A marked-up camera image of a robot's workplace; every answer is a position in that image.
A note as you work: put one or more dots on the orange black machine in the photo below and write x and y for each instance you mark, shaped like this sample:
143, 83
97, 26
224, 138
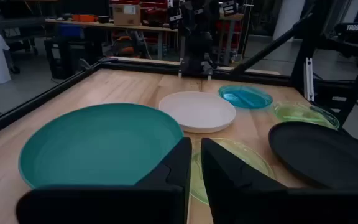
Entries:
124, 45

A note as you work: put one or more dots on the black metal table frame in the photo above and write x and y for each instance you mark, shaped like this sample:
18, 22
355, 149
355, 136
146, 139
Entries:
36, 100

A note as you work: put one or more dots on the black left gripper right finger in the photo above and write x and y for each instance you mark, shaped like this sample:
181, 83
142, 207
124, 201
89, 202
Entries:
235, 193

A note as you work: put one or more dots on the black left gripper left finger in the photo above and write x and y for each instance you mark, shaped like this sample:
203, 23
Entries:
166, 193

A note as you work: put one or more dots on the black equipment boxes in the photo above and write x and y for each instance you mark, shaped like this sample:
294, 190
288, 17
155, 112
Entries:
61, 59

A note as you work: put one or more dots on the orange tray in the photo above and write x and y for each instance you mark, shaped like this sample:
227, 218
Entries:
84, 18

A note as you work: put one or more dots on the wooden workbench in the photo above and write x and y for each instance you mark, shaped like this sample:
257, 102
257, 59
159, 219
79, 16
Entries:
135, 28

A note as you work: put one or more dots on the blue storage bin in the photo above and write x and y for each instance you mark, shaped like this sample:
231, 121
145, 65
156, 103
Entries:
70, 31

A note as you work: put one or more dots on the black plastic plate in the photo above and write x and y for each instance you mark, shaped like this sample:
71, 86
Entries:
322, 155

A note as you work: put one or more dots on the black cup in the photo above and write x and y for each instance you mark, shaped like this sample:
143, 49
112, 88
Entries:
103, 19

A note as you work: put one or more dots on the white plastic plate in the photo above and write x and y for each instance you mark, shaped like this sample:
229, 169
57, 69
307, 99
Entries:
197, 110

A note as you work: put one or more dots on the brown cardboard box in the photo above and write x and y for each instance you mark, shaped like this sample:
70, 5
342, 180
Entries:
126, 15

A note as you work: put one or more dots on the clear blue plastic plate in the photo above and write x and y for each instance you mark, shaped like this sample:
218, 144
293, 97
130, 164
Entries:
244, 97

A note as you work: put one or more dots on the large teal plastic plate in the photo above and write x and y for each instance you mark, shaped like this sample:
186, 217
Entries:
98, 146

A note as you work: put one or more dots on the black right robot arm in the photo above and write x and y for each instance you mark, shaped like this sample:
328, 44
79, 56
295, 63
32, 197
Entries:
197, 43

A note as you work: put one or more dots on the clear green plastic plate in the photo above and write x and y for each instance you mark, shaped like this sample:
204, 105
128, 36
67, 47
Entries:
196, 183
300, 113

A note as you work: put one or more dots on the black Trossen labelled beam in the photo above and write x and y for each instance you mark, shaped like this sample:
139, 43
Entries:
357, 28

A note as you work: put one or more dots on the silver aluminium bracket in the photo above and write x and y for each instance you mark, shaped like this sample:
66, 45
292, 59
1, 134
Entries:
309, 81

